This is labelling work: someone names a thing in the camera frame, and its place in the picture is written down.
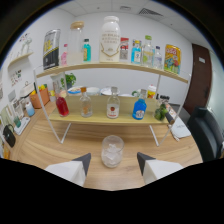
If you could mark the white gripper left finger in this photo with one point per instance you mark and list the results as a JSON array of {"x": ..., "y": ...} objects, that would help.
[{"x": 68, "y": 170}]

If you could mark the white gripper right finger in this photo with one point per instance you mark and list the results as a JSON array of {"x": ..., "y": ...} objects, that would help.
[{"x": 158, "y": 169}]

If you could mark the small red syrup bottle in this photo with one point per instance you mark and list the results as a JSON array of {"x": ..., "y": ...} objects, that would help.
[{"x": 62, "y": 106}]

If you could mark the light blue cup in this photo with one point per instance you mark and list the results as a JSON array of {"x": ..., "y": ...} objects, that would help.
[{"x": 30, "y": 110}]

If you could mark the white pouch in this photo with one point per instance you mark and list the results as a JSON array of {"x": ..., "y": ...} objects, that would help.
[{"x": 181, "y": 128}]

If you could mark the clear glass with ice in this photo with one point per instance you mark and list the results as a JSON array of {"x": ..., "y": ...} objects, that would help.
[{"x": 112, "y": 153}]

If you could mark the dark wooden muddler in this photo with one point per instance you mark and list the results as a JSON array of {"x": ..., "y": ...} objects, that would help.
[{"x": 170, "y": 116}]

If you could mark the black chair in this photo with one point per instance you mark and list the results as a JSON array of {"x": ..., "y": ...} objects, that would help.
[{"x": 206, "y": 133}]

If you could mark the blue liquor bottle white label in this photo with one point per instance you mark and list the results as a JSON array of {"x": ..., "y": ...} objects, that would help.
[{"x": 139, "y": 109}]

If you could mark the white tray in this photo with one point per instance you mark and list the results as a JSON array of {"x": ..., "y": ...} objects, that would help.
[{"x": 22, "y": 126}]

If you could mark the two-tier wooden shelf rack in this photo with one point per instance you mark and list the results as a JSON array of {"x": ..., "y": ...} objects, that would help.
[{"x": 100, "y": 111}]

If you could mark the black kettle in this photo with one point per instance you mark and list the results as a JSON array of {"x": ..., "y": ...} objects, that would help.
[{"x": 9, "y": 136}]

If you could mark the orange basket with toys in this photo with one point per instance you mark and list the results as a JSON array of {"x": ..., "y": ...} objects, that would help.
[{"x": 40, "y": 97}]

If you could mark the tall printed glass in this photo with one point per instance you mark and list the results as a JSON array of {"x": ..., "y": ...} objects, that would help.
[{"x": 58, "y": 82}]

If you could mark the green plant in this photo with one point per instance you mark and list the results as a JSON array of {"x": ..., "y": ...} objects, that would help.
[{"x": 71, "y": 79}]

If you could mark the brown door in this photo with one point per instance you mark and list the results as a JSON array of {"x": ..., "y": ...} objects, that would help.
[{"x": 198, "y": 80}]

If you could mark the clear bottle blue label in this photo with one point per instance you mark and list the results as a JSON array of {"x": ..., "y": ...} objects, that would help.
[{"x": 157, "y": 60}]

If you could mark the small pink bottle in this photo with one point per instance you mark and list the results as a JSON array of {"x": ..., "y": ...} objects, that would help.
[{"x": 64, "y": 57}]

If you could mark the small blue bottle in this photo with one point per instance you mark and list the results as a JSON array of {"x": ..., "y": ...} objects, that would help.
[{"x": 136, "y": 54}]

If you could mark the small teal bottle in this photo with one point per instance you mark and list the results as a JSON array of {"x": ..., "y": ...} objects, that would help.
[{"x": 87, "y": 51}]

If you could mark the black and yellow bag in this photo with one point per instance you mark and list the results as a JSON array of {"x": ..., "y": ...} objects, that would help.
[{"x": 51, "y": 50}]

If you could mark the small bottle red cap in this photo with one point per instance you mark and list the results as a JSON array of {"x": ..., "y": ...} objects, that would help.
[{"x": 124, "y": 51}]

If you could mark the glass jar wooden lid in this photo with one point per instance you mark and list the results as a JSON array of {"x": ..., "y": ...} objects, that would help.
[{"x": 76, "y": 43}]

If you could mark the large white bottle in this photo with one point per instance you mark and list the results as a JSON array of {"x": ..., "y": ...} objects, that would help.
[{"x": 110, "y": 41}]

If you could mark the ceiling air vent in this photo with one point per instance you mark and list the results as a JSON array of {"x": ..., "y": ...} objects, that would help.
[{"x": 150, "y": 12}]

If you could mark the wooden wall shelf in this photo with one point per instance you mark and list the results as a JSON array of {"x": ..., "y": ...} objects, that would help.
[{"x": 21, "y": 58}]

